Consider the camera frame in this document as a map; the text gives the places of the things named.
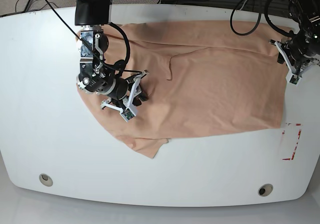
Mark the peach t-shirt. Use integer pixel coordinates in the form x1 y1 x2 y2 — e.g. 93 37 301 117
78 21 288 158

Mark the red tape rectangle marking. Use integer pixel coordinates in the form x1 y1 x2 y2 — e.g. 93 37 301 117
278 123 303 161

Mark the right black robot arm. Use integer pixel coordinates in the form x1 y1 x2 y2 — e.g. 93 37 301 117
74 0 148 121

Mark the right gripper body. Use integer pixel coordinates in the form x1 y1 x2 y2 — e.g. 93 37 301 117
100 70 149 115

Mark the right table cable grommet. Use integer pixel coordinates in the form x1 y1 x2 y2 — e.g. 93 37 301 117
258 183 273 197

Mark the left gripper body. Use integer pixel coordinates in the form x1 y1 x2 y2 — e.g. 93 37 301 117
269 30 320 76

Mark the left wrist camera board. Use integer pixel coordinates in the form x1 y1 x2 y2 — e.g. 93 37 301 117
288 75 302 86

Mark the left table cable grommet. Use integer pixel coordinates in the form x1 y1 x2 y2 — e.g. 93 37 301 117
39 174 53 187

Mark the table cable grommet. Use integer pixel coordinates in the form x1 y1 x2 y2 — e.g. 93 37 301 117
258 183 273 197
39 174 53 187

